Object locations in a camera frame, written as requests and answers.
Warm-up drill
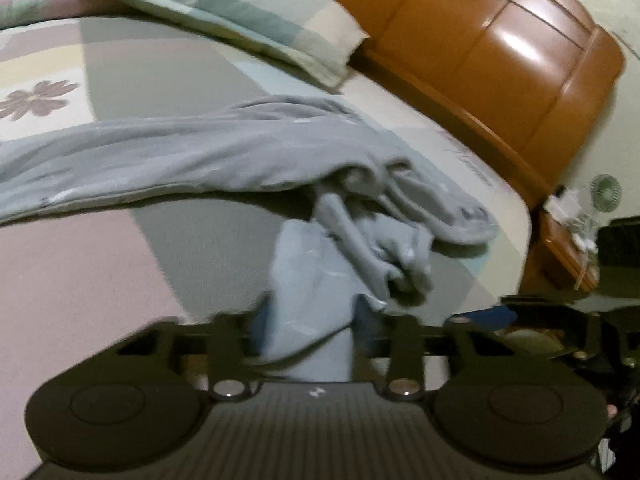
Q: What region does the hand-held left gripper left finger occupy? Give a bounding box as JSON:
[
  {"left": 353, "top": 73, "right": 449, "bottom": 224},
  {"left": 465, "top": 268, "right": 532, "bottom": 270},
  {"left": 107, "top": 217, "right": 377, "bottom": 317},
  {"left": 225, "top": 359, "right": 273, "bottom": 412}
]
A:
[{"left": 70, "top": 310, "right": 266, "bottom": 402}]

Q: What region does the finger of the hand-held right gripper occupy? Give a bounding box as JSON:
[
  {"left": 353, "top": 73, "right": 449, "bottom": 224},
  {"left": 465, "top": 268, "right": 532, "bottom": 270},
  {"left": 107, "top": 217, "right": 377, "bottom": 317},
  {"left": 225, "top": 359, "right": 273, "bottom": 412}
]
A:
[{"left": 450, "top": 295, "right": 601, "bottom": 361}]

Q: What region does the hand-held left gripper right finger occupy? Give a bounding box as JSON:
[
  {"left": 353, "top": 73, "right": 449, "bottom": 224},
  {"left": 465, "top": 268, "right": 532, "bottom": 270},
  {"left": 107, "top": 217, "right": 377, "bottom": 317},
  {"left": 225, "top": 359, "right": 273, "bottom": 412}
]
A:
[{"left": 352, "top": 310, "right": 561, "bottom": 402}]

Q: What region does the grey patterned sweater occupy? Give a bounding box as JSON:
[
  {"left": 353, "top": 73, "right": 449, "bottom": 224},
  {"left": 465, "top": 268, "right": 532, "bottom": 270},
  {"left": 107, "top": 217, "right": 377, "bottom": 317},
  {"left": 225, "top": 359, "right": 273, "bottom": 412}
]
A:
[{"left": 0, "top": 94, "right": 498, "bottom": 386}]

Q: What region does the wooden nightstand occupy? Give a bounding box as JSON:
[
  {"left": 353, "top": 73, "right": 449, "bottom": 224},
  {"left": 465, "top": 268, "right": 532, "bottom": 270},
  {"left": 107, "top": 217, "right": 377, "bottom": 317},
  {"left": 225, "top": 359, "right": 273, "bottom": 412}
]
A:
[{"left": 537, "top": 200, "right": 606, "bottom": 293}]

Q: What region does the small green fan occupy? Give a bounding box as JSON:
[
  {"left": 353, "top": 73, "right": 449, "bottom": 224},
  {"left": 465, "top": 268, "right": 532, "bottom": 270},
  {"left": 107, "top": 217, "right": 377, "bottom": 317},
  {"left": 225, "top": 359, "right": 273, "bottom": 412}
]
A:
[{"left": 590, "top": 174, "right": 623, "bottom": 216}]

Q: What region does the checked pillow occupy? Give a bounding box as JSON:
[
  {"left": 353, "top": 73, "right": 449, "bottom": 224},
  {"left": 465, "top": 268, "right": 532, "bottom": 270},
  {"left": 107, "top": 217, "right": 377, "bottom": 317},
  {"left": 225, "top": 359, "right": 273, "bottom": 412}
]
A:
[{"left": 82, "top": 0, "right": 371, "bottom": 93}]

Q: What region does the purple floral quilt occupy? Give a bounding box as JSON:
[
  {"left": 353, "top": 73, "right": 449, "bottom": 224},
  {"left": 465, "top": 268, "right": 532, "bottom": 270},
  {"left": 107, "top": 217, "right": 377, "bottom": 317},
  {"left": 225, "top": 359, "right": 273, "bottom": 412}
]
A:
[{"left": 0, "top": 0, "right": 101, "bottom": 31}]

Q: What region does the white charger with cable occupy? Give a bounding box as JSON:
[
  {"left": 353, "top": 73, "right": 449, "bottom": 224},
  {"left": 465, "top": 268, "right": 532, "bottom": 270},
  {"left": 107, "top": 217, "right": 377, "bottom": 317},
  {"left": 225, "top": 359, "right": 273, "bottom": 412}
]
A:
[{"left": 545, "top": 187, "right": 598, "bottom": 256}]

